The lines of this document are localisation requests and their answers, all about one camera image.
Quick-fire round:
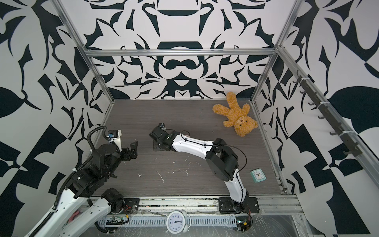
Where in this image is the circuit board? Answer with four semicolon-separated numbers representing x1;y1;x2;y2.
106;215;129;225
236;216;253;233

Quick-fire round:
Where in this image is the brown teddy bear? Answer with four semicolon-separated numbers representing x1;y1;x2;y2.
212;91;258;137

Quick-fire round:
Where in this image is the aluminium frame back bar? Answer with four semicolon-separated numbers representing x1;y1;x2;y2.
84;48;275;57

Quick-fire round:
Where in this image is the pink toy figure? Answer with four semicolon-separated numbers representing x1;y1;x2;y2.
68;210;81;223

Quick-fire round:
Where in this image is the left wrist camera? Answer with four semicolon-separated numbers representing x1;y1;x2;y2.
107;130;122;151

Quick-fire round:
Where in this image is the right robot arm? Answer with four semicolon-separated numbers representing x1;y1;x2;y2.
149;123;249;206

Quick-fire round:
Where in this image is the teal small box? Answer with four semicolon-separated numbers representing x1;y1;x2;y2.
250;168;266;183

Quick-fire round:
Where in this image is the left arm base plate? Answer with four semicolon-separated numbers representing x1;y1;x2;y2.
123;197;140;214

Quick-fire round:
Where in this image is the white analog clock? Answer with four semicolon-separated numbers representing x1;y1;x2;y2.
166;210;191;235

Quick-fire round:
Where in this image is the black wall hook rack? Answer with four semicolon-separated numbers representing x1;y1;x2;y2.
294;75;363;157

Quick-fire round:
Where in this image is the aluminium front rail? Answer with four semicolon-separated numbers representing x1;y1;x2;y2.
124;195;304;215

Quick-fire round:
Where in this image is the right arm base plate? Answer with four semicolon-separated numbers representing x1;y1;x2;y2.
218;197;260;214

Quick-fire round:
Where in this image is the left circuit board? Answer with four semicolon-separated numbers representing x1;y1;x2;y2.
106;215;129;225

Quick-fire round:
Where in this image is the white slotted cable duct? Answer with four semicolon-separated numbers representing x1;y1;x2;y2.
98;216;245;228

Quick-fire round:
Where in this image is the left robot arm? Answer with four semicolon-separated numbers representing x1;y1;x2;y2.
27;126;138;237

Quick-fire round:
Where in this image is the right circuit board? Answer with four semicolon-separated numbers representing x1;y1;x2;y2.
236;216;253;233

